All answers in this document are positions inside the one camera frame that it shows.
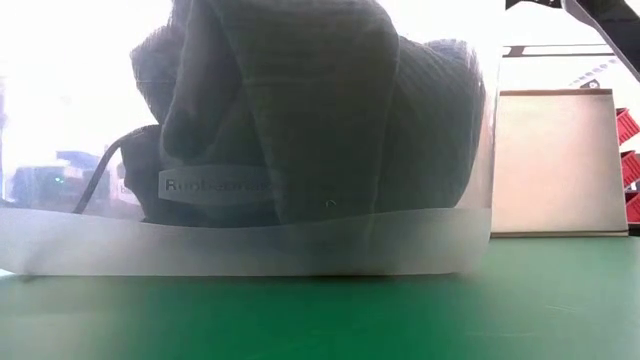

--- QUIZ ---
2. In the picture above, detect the open cardboard box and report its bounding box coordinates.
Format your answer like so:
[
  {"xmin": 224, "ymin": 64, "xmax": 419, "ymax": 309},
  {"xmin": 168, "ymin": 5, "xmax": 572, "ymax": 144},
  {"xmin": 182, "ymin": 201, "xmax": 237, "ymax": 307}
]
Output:
[{"xmin": 491, "ymin": 88, "xmax": 630, "ymax": 238}]

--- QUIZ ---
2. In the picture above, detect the green table mat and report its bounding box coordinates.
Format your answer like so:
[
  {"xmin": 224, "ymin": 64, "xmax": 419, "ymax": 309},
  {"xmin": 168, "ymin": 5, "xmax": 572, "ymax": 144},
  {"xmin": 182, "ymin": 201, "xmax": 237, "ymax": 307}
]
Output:
[{"xmin": 0, "ymin": 233, "xmax": 640, "ymax": 360}]

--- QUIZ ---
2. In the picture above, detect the black garment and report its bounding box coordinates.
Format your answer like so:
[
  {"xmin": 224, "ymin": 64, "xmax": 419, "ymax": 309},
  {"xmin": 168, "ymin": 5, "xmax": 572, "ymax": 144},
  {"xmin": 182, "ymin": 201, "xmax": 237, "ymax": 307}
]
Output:
[{"xmin": 119, "ymin": 127, "xmax": 174, "ymax": 224}]

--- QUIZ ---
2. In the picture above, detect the clear plastic storage bin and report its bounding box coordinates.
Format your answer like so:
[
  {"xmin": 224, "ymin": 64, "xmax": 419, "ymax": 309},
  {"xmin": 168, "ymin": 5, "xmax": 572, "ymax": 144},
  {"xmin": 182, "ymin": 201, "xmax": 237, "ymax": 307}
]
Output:
[{"xmin": 0, "ymin": 0, "xmax": 501, "ymax": 279}]

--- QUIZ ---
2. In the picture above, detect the red storage bin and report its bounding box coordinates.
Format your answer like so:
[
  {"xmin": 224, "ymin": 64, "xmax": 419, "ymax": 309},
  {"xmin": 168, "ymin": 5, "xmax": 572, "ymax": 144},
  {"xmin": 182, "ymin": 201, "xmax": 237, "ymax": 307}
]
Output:
[
  {"xmin": 619, "ymin": 149, "xmax": 640, "ymax": 189},
  {"xmin": 624, "ymin": 192, "xmax": 640, "ymax": 224},
  {"xmin": 615, "ymin": 107, "xmax": 640, "ymax": 146}
]

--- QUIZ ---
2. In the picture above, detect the dark charcoal garment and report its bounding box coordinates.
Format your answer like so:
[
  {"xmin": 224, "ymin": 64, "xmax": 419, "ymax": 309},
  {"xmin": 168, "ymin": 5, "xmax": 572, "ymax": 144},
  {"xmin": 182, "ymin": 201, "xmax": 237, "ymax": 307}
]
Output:
[{"xmin": 130, "ymin": 0, "xmax": 241, "ymax": 126}]

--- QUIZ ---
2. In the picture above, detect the dark green garment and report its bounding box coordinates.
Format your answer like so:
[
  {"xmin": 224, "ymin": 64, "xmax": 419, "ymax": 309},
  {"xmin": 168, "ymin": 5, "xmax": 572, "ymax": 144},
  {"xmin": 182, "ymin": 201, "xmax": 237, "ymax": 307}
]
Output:
[{"xmin": 162, "ymin": 0, "xmax": 487, "ymax": 226}]

